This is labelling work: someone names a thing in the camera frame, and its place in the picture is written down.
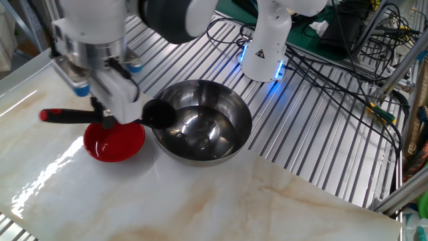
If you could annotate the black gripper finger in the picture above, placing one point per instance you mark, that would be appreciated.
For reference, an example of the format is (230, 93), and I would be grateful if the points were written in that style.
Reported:
(97, 105)
(108, 123)

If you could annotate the green plastic object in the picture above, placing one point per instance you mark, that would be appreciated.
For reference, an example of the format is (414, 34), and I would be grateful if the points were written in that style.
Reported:
(423, 204)

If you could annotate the black ladle with red end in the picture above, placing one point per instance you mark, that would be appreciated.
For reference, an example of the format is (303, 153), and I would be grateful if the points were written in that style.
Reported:
(73, 116)

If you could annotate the aluminium frame beam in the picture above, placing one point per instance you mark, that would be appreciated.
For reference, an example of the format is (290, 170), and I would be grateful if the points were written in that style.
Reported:
(401, 195)
(401, 67)

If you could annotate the black box device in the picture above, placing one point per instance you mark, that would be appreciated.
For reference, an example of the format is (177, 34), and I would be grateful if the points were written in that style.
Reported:
(344, 30)

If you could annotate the grey perforated shelf upright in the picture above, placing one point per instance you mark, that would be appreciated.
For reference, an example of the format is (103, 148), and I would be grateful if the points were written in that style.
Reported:
(33, 23)

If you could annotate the silver wrist camera blue cap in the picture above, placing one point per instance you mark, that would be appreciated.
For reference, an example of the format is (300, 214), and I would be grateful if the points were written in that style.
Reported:
(70, 75)

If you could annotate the crumpled white paper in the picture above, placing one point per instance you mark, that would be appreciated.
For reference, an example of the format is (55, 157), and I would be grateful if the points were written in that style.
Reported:
(319, 28)

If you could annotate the red plastic bowl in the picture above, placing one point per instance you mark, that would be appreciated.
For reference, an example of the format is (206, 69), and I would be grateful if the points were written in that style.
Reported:
(113, 144)

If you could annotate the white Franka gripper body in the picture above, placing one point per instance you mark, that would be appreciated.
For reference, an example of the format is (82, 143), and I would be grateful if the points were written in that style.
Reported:
(117, 97)

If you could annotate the marble pattern table mat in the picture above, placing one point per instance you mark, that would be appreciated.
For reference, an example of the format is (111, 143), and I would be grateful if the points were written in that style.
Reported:
(200, 201)

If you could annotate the green mat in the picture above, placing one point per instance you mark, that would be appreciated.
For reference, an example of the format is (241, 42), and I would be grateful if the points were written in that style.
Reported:
(301, 47)

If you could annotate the stainless steel bowl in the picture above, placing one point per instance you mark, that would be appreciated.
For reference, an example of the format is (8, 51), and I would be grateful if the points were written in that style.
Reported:
(214, 100)

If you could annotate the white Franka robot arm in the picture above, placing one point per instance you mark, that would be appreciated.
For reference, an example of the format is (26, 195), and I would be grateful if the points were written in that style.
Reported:
(93, 20)

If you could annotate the green yellow screwdriver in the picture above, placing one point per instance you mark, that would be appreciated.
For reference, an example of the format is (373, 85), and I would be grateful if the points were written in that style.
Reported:
(382, 114)

